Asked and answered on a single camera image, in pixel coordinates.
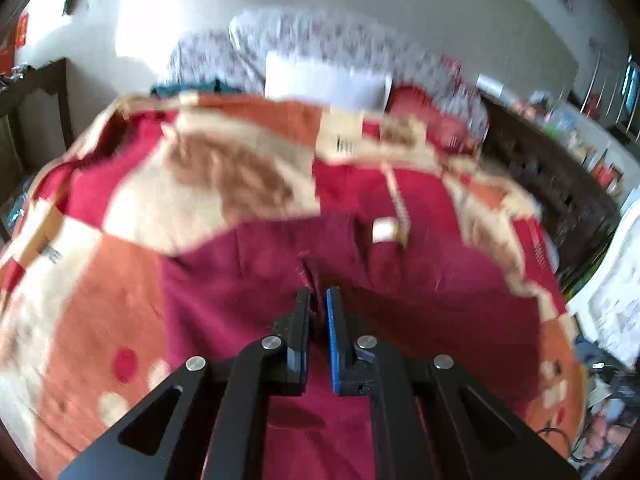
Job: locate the white pillow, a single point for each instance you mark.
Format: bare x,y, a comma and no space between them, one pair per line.
320,82

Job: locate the white box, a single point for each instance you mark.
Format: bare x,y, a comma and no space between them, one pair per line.
489,85

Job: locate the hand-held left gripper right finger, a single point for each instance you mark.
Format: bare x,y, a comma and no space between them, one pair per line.
334,345

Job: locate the floral quilt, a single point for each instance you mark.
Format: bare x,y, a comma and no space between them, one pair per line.
325,35

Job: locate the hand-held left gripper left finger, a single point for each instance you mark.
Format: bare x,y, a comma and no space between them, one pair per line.
301,345

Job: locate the red frilled pillow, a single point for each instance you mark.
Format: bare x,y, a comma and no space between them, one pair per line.
425,110

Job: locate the pile of assorted small items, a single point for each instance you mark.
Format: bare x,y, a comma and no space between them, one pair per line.
575,135

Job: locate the white plastic chair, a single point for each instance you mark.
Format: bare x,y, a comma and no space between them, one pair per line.
610,280

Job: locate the maroon sweater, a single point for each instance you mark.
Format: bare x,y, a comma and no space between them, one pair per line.
225,285

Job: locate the red wall sticker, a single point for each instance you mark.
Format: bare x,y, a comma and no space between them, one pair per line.
22,30

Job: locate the red shiny wrapping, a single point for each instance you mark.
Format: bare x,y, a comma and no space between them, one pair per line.
451,67

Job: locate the red orange printed blanket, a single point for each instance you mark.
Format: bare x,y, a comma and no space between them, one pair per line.
125,310

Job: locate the teal cloth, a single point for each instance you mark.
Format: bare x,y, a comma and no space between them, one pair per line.
170,90

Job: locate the dark wooden side table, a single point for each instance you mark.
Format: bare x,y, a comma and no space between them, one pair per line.
45,85

